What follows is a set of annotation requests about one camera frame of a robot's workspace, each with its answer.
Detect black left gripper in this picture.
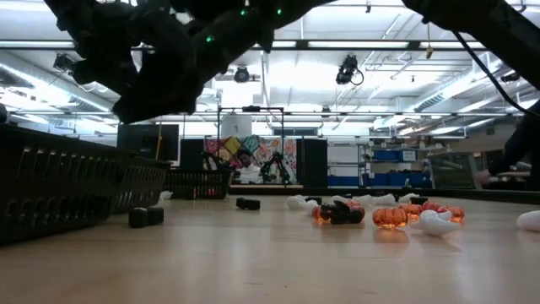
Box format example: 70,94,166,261
44,0,275,125

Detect black monitor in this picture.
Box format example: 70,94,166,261
116,123,181,162

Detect tall black cabinet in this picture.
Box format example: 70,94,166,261
180,138,206,172
296,138,329,189

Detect black slotted plastic basket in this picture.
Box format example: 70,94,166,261
162,168,234,201
0,124,134,247
111,155,173,215

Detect person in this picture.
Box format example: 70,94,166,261
230,148,265,186

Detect shelf with blue bins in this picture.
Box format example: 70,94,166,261
327,147,431,188

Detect grey green glass box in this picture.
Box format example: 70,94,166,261
425,151,485,190

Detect person's hand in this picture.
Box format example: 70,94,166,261
473,168,494,190

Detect black background frame rig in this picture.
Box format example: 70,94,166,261
216,105,286,187

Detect colourful patterned wall hanging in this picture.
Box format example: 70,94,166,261
204,134,298,185

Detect black overhead frame beam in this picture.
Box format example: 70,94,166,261
0,39,540,52

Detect black aluminium table frame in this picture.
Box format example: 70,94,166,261
229,184,540,207

